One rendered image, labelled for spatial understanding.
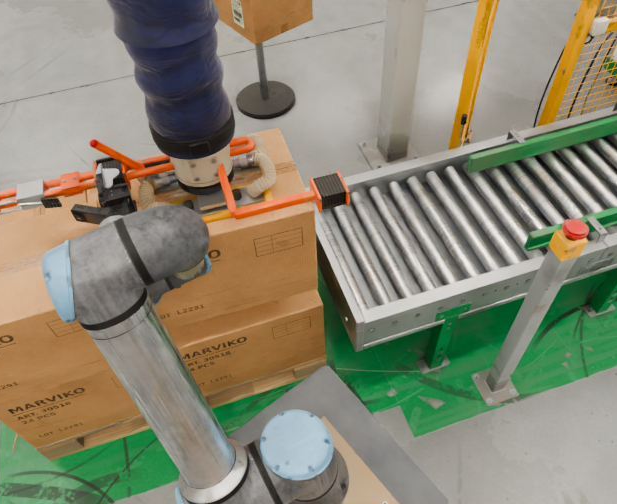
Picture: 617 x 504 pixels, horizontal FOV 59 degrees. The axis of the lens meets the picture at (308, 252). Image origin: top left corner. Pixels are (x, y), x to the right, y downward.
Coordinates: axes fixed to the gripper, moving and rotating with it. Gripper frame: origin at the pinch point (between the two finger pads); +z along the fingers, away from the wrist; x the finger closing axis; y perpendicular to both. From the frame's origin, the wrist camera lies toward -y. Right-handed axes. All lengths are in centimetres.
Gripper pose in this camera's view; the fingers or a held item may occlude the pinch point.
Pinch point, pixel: (102, 177)
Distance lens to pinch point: 162.4
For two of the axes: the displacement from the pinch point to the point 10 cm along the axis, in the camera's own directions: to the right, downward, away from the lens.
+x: -0.5, -6.2, -7.8
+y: 9.5, -2.7, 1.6
